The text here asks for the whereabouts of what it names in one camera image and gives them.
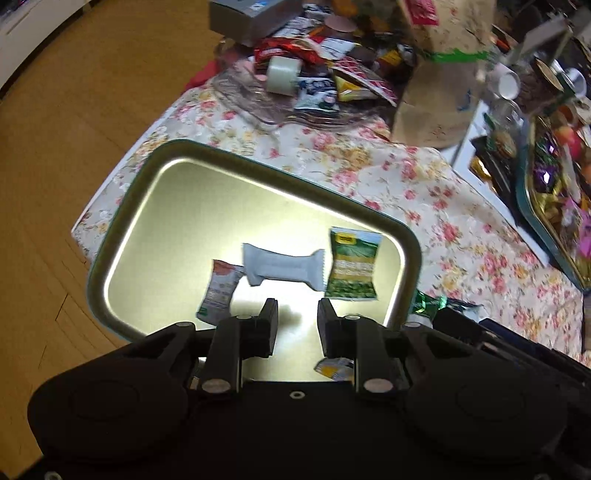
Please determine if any white cup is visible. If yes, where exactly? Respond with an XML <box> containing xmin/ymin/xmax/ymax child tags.
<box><xmin>493</xmin><ymin>69</ymin><xmax>522</xmax><ymax>100</ymax></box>

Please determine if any low white shelf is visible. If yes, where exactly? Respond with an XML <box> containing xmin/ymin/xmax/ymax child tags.
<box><xmin>0</xmin><ymin>0</ymin><xmax>96</xmax><ymax>96</ymax></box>

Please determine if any pile of mixed snack packets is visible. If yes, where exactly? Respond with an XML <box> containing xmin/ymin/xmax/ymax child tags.
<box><xmin>254</xmin><ymin>2</ymin><xmax>416</xmax><ymax>112</ymax></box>

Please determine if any brown paper bag tree print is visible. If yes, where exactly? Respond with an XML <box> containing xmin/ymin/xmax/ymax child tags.
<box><xmin>392</xmin><ymin>0</ymin><xmax>498</xmax><ymax>149</ymax></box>

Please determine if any white board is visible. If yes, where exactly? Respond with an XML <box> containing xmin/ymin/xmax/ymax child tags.
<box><xmin>451</xmin><ymin>98</ymin><xmax>555</xmax><ymax>269</ymax></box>

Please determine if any red white snack packet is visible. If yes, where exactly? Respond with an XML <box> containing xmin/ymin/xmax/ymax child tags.
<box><xmin>196</xmin><ymin>259</ymin><xmax>245</xmax><ymax>325</ymax></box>

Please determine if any small glass jar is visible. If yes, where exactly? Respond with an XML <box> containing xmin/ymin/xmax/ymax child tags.
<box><xmin>485</xmin><ymin>99</ymin><xmax>528</xmax><ymax>158</ymax></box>

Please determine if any gold metal tin tray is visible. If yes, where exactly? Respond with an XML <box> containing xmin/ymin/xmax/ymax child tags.
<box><xmin>85</xmin><ymin>138</ymin><xmax>423</xmax><ymax>344</ymax></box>

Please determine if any clear tape roll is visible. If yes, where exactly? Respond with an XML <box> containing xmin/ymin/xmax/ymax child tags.
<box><xmin>267</xmin><ymin>55</ymin><xmax>304</xmax><ymax>96</ymax></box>

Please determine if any desk calendar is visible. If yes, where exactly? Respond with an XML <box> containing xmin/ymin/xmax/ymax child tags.
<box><xmin>505</xmin><ymin>11</ymin><xmax>574</xmax><ymax>66</ymax></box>

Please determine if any red cloth scrap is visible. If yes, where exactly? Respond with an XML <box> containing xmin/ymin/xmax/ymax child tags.
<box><xmin>187</xmin><ymin>60</ymin><xmax>219</xmax><ymax>92</ymax></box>

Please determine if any floral tablecloth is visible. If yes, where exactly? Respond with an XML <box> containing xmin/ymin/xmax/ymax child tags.
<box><xmin>71</xmin><ymin>76</ymin><xmax>591</xmax><ymax>365</ymax></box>

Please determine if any green field print snack packet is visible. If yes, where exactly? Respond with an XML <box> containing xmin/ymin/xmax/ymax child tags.
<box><xmin>324</xmin><ymin>227</ymin><xmax>384</xmax><ymax>301</ymax></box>

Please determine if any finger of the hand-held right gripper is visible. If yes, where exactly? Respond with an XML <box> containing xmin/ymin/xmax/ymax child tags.
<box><xmin>435</xmin><ymin>308</ymin><xmax>549</xmax><ymax>361</ymax></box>

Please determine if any green foil snack packet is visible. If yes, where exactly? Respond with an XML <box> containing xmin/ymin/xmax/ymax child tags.
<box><xmin>410</xmin><ymin>290</ymin><xmax>481</xmax><ymax>329</ymax></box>

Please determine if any pile of wrapped candies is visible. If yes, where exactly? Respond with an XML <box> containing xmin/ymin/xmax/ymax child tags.
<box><xmin>531</xmin><ymin>115</ymin><xmax>591</xmax><ymax>259</ymax></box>

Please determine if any yellow patterned snack packet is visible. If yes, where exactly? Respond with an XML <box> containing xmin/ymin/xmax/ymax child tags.
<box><xmin>314</xmin><ymin>357</ymin><xmax>356</xmax><ymax>382</ymax></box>

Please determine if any teal metal tin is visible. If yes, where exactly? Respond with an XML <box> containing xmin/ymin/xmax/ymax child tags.
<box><xmin>516</xmin><ymin>113</ymin><xmax>591</xmax><ymax>292</ymax></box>

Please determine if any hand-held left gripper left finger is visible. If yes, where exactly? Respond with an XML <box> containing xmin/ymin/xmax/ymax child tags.
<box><xmin>111</xmin><ymin>299</ymin><xmax>279</xmax><ymax>398</ymax></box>

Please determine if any grey white bar packet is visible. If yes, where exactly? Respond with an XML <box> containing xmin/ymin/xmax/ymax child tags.
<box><xmin>242</xmin><ymin>243</ymin><xmax>326</xmax><ymax>292</ymax></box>

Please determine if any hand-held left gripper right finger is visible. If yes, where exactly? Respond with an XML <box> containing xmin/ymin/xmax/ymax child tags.
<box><xmin>318</xmin><ymin>298</ymin><xmax>481</xmax><ymax>398</ymax></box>

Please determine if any grey cardboard box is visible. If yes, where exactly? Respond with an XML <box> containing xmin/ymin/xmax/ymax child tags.
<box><xmin>210</xmin><ymin>0</ymin><xmax>303</xmax><ymax>48</ymax></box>

